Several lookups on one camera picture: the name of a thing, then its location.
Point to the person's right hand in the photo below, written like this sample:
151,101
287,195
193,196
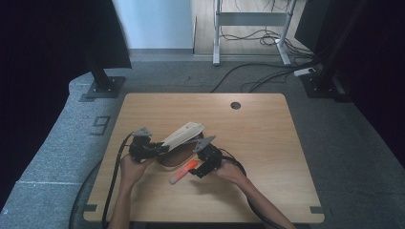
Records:
232,173

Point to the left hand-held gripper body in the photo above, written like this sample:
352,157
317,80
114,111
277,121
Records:
141,149

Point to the white metal desk frame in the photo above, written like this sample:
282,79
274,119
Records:
251,19

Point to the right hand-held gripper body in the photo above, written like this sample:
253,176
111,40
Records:
211,157

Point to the person's left hand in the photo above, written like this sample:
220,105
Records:
132,173

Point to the black stand with base plate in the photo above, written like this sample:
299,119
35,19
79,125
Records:
324,79
103,82

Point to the white power strip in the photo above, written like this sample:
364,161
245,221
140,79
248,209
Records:
304,72

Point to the dark curtain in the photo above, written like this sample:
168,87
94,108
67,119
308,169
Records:
375,63
47,47

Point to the orange highlighter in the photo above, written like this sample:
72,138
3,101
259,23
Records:
181,173

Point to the beige pencil case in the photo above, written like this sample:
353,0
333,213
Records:
183,140

